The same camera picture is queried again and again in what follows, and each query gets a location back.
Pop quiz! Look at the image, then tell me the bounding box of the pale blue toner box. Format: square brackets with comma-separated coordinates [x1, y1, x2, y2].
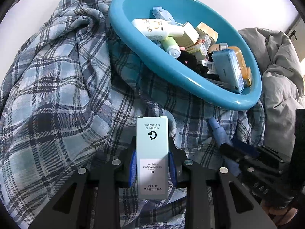
[136, 116, 169, 200]

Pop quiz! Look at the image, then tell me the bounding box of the orange soap box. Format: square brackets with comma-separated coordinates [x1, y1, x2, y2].
[228, 46, 252, 87]

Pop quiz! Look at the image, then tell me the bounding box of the green white small bottle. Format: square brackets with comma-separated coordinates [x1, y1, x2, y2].
[161, 37, 180, 58]

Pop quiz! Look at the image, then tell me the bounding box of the white lotion bottle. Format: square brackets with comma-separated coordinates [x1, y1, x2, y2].
[131, 19, 184, 40]

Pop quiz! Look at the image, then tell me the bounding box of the right hand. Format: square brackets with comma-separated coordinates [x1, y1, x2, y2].
[261, 200, 298, 226]

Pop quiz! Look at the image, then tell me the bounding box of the grey duvet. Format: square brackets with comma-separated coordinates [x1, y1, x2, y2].
[239, 27, 304, 157]

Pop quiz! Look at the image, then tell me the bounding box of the long blue toothpaste box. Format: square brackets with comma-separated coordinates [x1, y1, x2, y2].
[211, 49, 244, 94]

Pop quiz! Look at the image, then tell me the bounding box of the blue plaid shirt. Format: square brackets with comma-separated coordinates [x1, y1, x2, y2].
[1, 0, 265, 228]

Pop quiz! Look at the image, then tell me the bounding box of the black furry pouch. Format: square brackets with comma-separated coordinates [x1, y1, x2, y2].
[177, 51, 208, 77]

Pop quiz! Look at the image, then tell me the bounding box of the white red box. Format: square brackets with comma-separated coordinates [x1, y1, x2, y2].
[186, 40, 210, 61]

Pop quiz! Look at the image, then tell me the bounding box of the cream green box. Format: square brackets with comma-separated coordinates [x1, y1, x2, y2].
[175, 22, 199, 48]

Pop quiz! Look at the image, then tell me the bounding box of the yellow square box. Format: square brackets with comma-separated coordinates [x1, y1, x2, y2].
[195, 22, 218, 44]

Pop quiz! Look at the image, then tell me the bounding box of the grey door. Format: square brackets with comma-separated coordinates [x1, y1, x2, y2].
[286, 15, 304, 52]

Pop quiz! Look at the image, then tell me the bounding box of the blue plastic basin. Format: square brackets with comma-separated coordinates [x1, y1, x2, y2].
[109, 0, 262, 111]

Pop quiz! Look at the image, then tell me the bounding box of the small blue carton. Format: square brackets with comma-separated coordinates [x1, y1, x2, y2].
[152, 7, 176, 24]

